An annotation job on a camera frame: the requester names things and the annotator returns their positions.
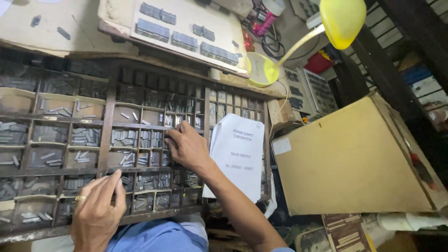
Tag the group of set type blocks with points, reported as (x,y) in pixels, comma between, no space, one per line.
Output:
(153,30)

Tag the brown cardboard sheet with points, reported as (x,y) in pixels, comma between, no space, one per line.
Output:
(42,38)

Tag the heap of metal type sorts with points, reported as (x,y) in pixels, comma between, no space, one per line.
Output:
(84,137)

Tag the dark cluttered shelf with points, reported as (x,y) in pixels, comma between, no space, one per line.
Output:
(413,56)

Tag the person's right hand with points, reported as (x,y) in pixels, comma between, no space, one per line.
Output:
(189,147)

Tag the white paper stack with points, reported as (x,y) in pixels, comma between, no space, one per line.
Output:
(238,157)

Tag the red container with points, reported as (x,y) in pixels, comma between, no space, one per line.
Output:
(316,63)

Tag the worn wooden board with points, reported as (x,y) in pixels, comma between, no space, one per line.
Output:
(112,28)

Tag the pink spray bottle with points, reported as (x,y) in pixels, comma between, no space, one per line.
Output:
(266,23)

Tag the white paper roll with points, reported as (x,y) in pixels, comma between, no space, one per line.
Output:
(409,221)

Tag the tan cardboard box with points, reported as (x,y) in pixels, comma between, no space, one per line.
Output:
(350,157)

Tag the loose grey type piece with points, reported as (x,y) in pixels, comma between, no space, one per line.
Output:
(63,33)
(35,21)

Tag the white card sheet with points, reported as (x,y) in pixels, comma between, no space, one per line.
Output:
(189,21)

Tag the blue striped shirt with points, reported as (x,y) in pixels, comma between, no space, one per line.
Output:
(157,238)

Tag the brown printed booklet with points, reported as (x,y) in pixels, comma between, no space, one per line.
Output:
(344,232)

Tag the small wooden block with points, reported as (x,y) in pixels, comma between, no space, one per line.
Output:
(281,115)

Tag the person's left hand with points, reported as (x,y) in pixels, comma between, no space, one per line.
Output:
(92,217)

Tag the trays of set type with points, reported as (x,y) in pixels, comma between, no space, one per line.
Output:
(315,91)

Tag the wooden type case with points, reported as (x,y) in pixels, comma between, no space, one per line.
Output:
(105,122)

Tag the yellow desk lamp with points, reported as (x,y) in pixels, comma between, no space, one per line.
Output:
(343,21)

